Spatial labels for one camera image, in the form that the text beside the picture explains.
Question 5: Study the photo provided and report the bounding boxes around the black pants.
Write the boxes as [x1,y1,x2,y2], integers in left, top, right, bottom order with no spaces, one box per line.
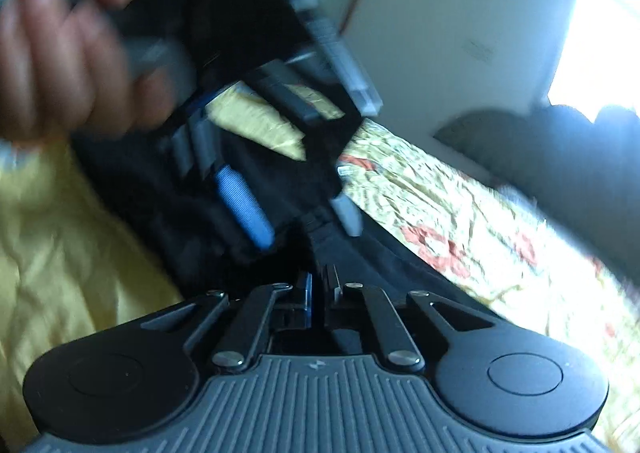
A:
[72,110,480,309]

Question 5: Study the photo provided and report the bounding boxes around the person left hand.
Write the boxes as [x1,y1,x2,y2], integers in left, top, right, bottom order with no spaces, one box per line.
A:
[1,0,175,146]

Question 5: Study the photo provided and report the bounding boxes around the yellow floral bedspread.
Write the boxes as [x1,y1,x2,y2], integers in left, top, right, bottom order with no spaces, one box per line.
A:
[0,82,640,453]

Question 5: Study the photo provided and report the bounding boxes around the dark upholstered headboard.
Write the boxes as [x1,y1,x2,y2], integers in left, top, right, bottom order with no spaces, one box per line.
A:
[435,106,639,282]

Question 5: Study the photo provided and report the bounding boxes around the bright window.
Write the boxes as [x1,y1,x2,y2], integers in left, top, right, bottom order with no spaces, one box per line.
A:
[547,0,639,122]

